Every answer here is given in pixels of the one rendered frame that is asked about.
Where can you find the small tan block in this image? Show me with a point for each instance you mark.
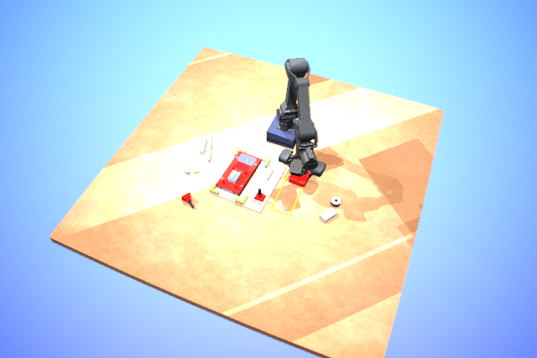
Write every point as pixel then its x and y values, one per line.
pixel 193 168

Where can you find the black toy tyre with white hub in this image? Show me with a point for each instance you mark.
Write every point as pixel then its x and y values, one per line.
pixel 336 201

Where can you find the red hood shell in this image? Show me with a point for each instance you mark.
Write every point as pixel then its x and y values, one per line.
pixel 300 181

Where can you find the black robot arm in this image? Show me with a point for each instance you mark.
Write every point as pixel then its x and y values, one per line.
pixel 305 131

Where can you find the light grey rectangular bar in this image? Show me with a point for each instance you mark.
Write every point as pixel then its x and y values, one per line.
pixel 202 146

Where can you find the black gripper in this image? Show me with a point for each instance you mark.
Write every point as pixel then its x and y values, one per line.
pixel 286 156

